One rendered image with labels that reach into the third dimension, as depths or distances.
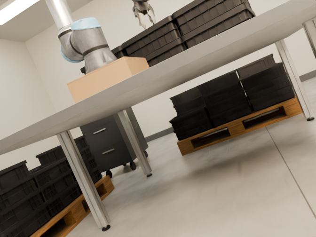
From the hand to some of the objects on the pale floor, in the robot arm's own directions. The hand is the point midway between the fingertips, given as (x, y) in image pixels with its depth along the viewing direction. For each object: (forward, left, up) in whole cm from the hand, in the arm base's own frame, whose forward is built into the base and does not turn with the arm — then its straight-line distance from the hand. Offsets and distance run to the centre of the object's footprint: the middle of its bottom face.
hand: (149, 25), depth 153 cm
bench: (+9, -2, -100) cm, 101 cm away
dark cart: (+161, +113, -108) cm, 224 cm away
